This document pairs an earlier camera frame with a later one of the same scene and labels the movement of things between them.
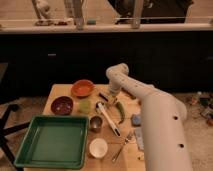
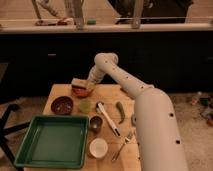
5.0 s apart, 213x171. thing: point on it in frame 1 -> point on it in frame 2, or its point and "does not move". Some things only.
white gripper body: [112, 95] -> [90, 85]
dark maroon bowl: [61, 105] does not move
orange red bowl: [83, 88] does not move
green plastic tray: [55, 142] does not move
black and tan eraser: [101, 95] -> [79, 83]
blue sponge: [136, 120] does not move
